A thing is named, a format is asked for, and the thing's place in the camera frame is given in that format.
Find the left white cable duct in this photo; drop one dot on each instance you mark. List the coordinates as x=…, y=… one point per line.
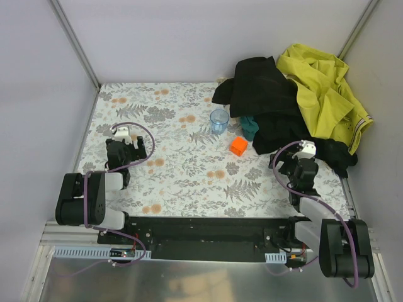
x=101, y=253

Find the white cable duct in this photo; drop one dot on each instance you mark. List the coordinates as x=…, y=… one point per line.
x=276, y=258
x=101, y=253

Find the aluminium frame rail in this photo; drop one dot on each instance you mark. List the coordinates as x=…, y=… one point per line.
x=54, y=234

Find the black cloth upper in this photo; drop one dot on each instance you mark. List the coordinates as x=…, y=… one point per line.
x=256, y=88

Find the black cloth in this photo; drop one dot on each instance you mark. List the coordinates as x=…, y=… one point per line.
x=276, y=131
x=256, y=88

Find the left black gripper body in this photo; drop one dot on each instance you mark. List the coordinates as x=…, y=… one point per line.
x=133, y=151

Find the yellow-green cloth garment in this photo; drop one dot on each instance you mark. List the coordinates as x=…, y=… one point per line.
x=327, y=104

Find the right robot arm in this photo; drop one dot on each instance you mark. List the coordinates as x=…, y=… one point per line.
x=343, y=246

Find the right white cable duct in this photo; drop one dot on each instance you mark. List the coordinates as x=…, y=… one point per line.
x=276, y=258

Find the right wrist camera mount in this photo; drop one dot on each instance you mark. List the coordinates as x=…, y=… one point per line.
x=307, y=150

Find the blue transparent plastic cup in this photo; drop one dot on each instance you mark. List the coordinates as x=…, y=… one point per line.
x=219, y=119

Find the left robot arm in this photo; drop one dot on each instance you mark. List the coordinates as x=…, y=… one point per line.
x=83, y=201

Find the beige cloth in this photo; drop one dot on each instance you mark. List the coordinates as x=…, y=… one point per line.
x=221, y=80

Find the floral patterned table mat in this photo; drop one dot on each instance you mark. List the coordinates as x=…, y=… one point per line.
x=191, y=171

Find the black cloth lower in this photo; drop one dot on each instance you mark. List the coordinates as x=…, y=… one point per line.
x=276, y=131

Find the orange rubber cube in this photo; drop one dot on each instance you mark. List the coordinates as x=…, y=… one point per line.
x=238, y=146

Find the teal cloth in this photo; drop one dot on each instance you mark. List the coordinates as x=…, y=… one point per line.
x=249, y=127

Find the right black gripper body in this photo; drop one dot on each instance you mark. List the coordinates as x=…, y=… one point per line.
x=284, y=164

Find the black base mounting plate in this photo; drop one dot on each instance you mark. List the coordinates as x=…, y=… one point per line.
x=208, y=239

